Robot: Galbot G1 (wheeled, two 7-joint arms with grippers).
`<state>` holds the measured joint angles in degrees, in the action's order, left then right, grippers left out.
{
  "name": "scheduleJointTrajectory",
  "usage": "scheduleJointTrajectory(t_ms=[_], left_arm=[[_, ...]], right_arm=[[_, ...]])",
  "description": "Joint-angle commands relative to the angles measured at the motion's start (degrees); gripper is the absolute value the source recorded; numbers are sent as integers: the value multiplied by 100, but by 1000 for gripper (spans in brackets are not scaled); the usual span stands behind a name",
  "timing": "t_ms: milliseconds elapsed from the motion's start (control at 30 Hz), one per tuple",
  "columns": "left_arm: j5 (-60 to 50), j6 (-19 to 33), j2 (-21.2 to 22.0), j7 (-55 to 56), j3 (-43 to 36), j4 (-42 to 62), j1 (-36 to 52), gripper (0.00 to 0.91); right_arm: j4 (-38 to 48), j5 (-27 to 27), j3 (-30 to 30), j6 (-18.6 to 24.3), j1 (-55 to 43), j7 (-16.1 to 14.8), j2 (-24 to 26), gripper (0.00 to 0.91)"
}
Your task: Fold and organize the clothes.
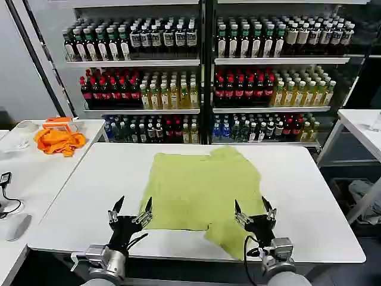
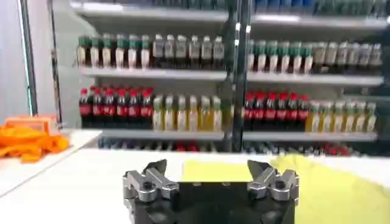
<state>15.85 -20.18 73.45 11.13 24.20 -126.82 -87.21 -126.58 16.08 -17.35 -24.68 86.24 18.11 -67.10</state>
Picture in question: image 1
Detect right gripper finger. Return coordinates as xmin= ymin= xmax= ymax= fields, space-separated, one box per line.
xmin=234 ymin=199 xmax=254 ymax=226
xmin=261 ymin=195 xmax=279 ymax=222

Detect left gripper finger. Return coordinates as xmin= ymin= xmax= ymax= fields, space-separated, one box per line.
xmin=107 ymin=195 xmax=126 ymax=224
xmin=132 ymin=196 xmax=154 ymax=229

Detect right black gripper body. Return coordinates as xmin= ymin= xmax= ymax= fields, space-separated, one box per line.
xmin=243 ymin=214 xmax=276 ymax=248

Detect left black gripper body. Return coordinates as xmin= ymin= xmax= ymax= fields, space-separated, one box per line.
xmin=107 ymin=215 xmax=144 ymax=254

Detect green cloth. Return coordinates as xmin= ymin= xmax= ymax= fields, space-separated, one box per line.
xmin=139 ymin=145 xmax=267 ymax=262

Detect large white work table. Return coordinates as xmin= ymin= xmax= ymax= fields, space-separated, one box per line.
xmin=27 ymin=141 xmax=367 ymax=286

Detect black basket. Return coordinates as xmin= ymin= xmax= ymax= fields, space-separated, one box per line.
xmin=328 ymin=176 xmax=381 ymax=229

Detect white side table with clutter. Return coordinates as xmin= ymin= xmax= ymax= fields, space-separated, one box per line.
xmin=0 ymin=118 xmax=110 ymax=286

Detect orange cloth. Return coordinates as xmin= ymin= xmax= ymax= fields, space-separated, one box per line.
xmin=33 ymin=126 xmax=88 ymax=158

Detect grey clothes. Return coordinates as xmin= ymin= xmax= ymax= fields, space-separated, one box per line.
xmin=347 ymin=179 xmax=381 ymax=226

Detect grey rounded mouse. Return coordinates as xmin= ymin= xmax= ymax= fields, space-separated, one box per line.
xmin=0 ymin=213 xmax=33 ymax=243

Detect orange and white box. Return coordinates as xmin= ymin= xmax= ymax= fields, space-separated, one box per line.
xmin=42 ymin=116 xmax=80 ymax=132

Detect white table with metal legs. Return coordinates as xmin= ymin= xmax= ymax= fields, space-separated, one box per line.
xmin=314 ymin=108 xmax=381 ymax=225

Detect clear plastic item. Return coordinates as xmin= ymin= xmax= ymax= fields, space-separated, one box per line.
xmin=0 ymin=136 xmax=32 ymax=154

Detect white tape roll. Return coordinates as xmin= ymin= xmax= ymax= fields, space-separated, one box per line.
xmin=15 ymin=119 xmax=40 ymax=132

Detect bottle shelf with long rows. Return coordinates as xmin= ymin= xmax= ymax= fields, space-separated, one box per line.
xmin=211 ymin=0 xmax=368 ymax=147

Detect bottle shelf with short rows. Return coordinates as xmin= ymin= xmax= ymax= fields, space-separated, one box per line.
xmin=61 ymin=0 xmax=206 ymax=144

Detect clear glass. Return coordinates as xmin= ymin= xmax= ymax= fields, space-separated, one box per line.
xmin=368 ymin=111 xmax=381 ymax=133

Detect black diagonal pole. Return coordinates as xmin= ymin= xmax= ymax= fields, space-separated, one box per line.
xmin=8 ymin=0 xmax=79 ymax=120

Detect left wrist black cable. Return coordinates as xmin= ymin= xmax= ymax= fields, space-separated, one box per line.
xmin=126 ymin=232 xmax=149 ymax=250

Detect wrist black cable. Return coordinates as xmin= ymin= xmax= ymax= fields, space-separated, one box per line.
xmin=242 ymin=234 xmax=260 ymax=286
xmin=126 ymin=232 xmax=149 ymax=250

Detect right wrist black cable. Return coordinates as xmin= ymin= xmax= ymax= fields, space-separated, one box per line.
xmin=242 ymin=234 xmax=260 ymax=286

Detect black charger cable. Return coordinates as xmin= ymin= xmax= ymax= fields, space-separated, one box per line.
xmin=0 ymin=184 xmax=23 ymax=220

